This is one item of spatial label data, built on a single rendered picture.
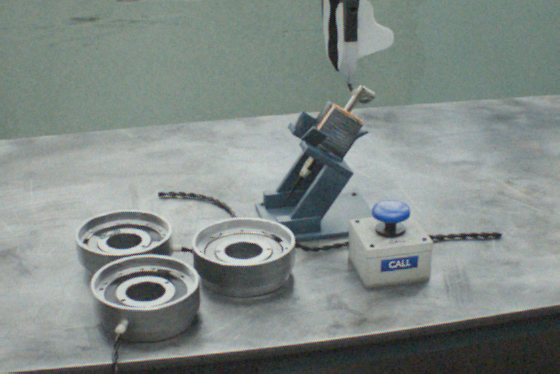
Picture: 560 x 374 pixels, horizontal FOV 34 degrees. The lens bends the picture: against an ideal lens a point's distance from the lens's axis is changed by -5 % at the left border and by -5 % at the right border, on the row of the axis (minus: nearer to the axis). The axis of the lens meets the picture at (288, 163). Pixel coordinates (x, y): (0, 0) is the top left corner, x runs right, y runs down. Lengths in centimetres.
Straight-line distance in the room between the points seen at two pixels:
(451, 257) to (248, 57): 164
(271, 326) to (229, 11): 172
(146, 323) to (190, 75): 176
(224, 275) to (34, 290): 21
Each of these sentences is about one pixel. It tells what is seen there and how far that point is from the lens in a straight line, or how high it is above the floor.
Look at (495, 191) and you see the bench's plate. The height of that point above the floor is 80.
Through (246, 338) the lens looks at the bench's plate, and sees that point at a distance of 88.
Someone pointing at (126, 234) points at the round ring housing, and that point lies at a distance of 102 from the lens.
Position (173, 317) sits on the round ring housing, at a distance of 87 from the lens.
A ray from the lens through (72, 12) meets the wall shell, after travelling 252.
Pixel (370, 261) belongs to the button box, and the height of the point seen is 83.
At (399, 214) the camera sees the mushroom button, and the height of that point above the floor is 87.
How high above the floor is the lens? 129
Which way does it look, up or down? 23 degrees down
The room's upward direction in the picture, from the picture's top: 1 degrees counter-clockwise
